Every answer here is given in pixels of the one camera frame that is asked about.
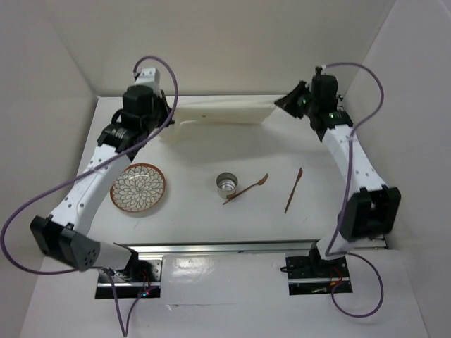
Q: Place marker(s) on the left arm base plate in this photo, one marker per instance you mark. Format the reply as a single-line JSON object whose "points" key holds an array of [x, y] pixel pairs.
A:
{"points": [[147, 283]]}

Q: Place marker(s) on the aluminium rail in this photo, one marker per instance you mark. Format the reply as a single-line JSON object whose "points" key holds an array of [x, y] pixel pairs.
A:
{"points": [[378, 243], [211, 248]]}

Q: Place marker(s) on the silver metal cup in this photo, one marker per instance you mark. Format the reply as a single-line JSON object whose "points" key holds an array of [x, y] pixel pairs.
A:
{"points": [[226, 184]]}

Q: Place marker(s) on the aluminium right side rail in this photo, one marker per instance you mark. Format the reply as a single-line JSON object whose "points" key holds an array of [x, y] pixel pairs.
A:
{"points": [[378, 243]]}

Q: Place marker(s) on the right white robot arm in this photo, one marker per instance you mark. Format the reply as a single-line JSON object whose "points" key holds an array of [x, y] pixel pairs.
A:
{"points": [[319, 253]]}

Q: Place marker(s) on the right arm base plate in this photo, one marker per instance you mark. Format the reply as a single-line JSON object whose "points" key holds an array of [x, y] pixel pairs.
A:
{"points": [[305, 279]]}

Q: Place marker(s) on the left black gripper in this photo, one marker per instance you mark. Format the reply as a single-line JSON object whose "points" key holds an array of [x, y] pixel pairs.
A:
{"points": [[159, 99]]}

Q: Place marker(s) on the cream cloth placemat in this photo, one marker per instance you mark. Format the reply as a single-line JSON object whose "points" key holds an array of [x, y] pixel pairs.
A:
{"points": [[241, 109]]}

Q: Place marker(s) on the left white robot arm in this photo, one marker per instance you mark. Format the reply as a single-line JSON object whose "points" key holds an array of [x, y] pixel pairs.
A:
{"points": [[63, 234]]}

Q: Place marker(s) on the copper knife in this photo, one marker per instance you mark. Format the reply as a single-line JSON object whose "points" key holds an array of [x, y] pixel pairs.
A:
{"points": [[292, 193]]}

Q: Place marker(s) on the floral patterned ceramic plate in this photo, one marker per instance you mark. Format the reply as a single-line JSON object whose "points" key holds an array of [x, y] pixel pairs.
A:
{"points": [[139, 187]]}

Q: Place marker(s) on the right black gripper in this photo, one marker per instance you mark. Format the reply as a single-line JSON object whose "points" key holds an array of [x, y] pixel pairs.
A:
{"points": [[288, 103]]}

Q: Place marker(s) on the aluminium front rail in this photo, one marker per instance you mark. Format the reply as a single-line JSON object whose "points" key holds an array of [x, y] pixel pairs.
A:
{"points": [[211, 248]]}

